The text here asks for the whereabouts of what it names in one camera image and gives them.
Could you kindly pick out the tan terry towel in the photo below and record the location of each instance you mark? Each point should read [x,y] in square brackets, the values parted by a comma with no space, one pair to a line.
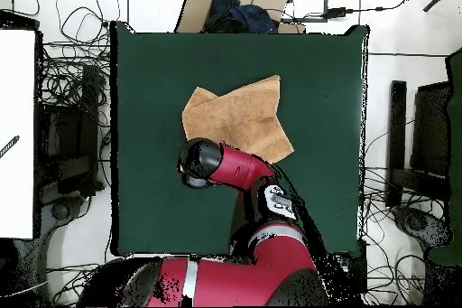
[238,120]

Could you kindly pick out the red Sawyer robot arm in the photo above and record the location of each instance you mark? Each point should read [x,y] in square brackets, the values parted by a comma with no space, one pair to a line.
[242,170]

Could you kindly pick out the white flat panel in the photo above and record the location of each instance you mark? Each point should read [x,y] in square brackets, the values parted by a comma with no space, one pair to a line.
[18,105]

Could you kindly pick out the dark green table cloth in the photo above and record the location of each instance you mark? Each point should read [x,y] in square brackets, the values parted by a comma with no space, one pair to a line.
[162,69]

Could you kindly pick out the dark blue jeans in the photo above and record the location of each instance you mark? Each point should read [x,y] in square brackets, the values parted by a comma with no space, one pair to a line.
[249,19]

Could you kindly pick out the brown cardboard box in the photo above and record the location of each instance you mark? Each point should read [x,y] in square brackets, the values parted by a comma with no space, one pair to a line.
[195,11]

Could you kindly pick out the black power adapter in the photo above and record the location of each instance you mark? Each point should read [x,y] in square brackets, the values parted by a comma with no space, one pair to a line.
[335,12]

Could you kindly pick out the grey stand foot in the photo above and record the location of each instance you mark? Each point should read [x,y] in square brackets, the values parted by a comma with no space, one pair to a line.
[418,222]
[61,211]

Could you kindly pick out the black striped rod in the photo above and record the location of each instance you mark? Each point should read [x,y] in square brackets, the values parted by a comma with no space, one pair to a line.
[9,146]

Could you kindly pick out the black stand frame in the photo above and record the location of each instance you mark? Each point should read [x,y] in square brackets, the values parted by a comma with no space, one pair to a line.
[397,123]
[72,134]

